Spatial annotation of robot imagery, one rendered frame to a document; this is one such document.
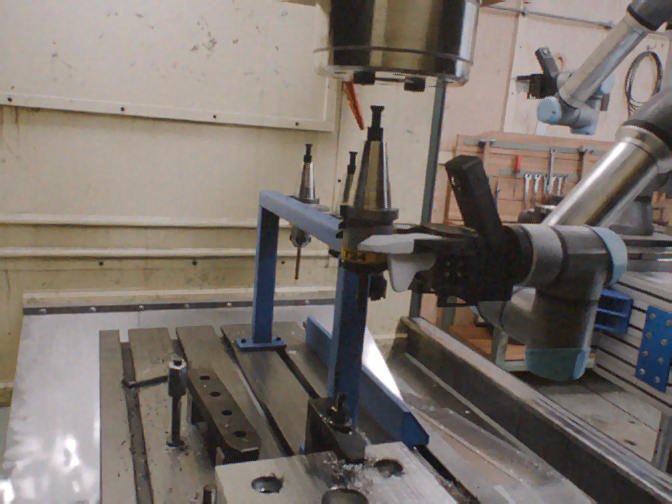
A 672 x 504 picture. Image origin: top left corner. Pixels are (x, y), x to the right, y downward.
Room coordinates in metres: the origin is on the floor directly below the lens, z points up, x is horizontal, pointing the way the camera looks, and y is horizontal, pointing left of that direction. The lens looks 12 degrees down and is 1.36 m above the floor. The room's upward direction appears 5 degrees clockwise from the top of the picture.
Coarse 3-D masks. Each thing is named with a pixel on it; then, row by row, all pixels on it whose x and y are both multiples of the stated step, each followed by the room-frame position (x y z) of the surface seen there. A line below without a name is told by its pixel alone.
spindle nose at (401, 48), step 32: (320, 0) 0.59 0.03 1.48; (352, 0) 0.55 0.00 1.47; (384, 0) 0.54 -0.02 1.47; (416, 0) 0.54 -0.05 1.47; (448, 0) 0.55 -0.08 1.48; (480, 0) 0.59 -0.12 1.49; (320, 32) 0.59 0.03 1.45; (352, 32) 0.55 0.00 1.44; (384, 32) 0.54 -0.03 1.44; (416, 32) 0.54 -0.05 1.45; (448, 32) 0.55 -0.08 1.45; (320, 64) 0.59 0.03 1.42; (352, 64) 0.55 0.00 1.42; (384, 64) 0.54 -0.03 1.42; (416, 64) 0.55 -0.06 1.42; (448, 64) 0.56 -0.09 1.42
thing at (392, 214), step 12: (348, 216) 0.59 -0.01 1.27; (360, 216) 0.59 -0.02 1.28; (372, 216) 0.59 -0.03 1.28; (384, 216) 0.59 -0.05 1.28; (396, 216) 0.60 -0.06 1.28; (348, 228) 0.59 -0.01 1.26; (360, 228) 0.59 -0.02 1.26; (372, 228) 0.59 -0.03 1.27; (384, 228) 0.59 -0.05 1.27; (396, 228) 0.61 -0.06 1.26
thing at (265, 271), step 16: (272, 224) 1.17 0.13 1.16; (256, 240) 1.19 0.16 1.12; (272, 240) 1.18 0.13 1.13; (256, 256) 1.18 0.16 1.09; (272, 256) 1.18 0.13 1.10; (256, 272) 1.18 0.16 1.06; (272, 272) 1.18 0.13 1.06; (256, 288) 1.17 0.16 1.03; (272, 288) 1.18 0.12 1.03; (256, 304) 1.17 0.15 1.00; (272, 304) 1.18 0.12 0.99; (256, 320) 1.17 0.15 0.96; (272, 320) 1.18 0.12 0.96; (256, 336) 1.17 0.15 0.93; (272, 336) 1.22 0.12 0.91
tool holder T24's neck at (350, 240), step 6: (348, 234) 0.60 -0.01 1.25; (354, 234) 0.60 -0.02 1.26; (360, 234) 0.59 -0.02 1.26; (348, 240) 0.60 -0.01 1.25; (354, 240) 0.60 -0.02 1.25; (360, 240) 0.59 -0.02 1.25; (348, 246) 0.60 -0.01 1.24; (354, 246) 0.60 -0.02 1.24; (342, 258) 0.61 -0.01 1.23; (366, 264) 0.59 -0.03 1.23; (372, 264) 0.59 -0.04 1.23; (378, 264) 0.60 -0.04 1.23
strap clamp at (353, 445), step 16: (320, 400) 0.72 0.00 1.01; (320, 416) 0.68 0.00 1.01; (336, 416) 0.66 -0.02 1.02; (320, 432) 0.71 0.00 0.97; (336, 432) 0.64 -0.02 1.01; (352, 432) 0.65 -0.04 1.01; (304, 448) 0.73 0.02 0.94; (320, 448) 0.70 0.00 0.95; (336, 448) 0.63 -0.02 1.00; (352, 448) 0.62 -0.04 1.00
